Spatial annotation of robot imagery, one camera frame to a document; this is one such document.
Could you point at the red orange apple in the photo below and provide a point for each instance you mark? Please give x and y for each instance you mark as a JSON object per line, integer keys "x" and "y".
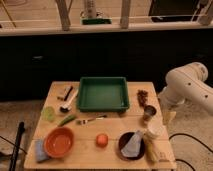
{"x": 102, "y": 140}

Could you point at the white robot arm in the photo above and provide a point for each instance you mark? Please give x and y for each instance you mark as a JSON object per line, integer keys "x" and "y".
{"x": 187, "y": 83}

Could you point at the green plastic tray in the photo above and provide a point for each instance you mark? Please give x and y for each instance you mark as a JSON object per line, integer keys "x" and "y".
{"x": 103, "y": 94}

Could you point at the brown dried fruit cluster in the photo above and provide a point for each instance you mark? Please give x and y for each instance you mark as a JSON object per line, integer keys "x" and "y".
{"x": 142, "y": 97}

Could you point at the black brown utensil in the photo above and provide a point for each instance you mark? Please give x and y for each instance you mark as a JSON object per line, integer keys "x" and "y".
{"x": 63, "y": 95}

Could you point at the black white spoon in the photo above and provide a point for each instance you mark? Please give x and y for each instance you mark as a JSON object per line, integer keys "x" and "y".
{"x": 67, "y": 106}

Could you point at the green cucumber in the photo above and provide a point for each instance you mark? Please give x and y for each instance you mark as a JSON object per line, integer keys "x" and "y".
{"x": 66, "y": 120}

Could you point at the metal cup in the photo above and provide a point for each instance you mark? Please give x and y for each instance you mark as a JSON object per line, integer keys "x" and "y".
{"x": 149, "y": 112}

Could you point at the dark round bowl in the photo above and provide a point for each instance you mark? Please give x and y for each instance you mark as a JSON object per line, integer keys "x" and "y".
{"x": 123, "y": 141}

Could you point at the white lidded jar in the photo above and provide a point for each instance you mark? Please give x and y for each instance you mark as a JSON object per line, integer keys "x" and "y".
{"x": 154, "y": 130}

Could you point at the grey folded cloth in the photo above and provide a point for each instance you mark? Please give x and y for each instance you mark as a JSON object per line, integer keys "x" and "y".
{"x": 132, "y": 148}

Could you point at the green base background device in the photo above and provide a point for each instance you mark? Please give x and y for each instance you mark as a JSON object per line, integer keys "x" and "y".
{"x": 97, "y": 21}

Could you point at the orange bowl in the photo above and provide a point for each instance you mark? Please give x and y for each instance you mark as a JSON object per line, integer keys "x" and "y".
{"x": 58, "y": 142}

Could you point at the yellow banana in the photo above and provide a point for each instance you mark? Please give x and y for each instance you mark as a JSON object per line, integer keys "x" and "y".
{"x": 150, "y": 149}

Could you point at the blue cloth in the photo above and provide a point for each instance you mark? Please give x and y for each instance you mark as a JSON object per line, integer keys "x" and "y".
{"x": 40, "y": 154}

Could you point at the black pole stand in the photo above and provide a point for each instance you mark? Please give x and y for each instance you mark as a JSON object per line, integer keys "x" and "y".
{"x": 16, "y": 148}

